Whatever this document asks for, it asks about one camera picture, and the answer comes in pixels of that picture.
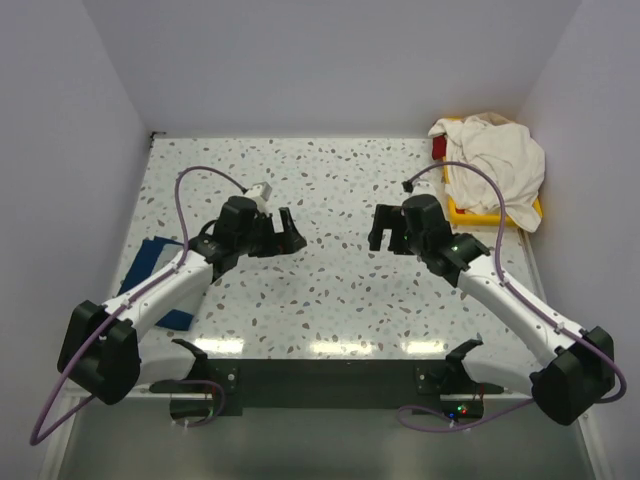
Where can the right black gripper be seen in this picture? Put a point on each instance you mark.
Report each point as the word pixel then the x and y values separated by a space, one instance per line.
pixel 395 231

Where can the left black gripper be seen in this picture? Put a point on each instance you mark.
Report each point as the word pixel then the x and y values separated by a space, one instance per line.
pixel 270 240

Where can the cream t shirt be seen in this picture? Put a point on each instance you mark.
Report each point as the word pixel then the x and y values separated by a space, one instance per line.
pixel 495 160

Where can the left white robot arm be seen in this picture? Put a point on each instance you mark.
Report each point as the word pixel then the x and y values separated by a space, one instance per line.
pixel 100 351

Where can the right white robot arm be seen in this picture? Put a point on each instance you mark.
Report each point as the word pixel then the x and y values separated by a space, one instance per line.
pixel 575 367

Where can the yellow plastic bin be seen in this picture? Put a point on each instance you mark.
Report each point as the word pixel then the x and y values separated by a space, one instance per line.
pixel 480 215

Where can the red cloth in bin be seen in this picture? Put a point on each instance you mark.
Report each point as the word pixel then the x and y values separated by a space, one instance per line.
pixel 439 146

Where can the folded blue white t shirt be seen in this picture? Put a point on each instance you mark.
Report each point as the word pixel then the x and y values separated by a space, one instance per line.
pixel 153 255

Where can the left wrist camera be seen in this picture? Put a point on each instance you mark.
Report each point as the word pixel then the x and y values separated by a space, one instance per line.
pixel 261 190

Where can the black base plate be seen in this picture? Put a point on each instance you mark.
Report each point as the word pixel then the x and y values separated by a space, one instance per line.
pixel 228 387

